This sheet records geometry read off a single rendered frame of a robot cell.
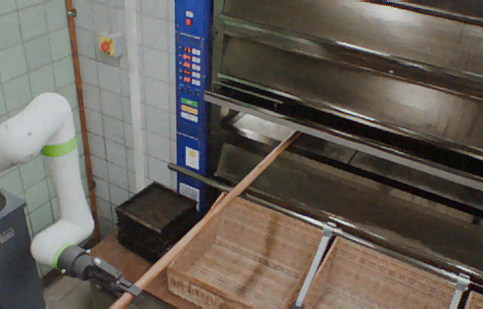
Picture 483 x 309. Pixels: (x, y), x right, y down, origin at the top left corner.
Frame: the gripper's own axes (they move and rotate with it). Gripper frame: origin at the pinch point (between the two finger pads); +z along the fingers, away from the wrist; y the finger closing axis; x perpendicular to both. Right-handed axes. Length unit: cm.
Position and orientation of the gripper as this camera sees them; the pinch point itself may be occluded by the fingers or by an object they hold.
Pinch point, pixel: (131, 292)
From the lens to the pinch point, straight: 164.4
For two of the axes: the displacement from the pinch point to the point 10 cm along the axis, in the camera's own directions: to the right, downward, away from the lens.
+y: -0.6, 8.4, 5.4
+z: 8.6, 3.2, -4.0
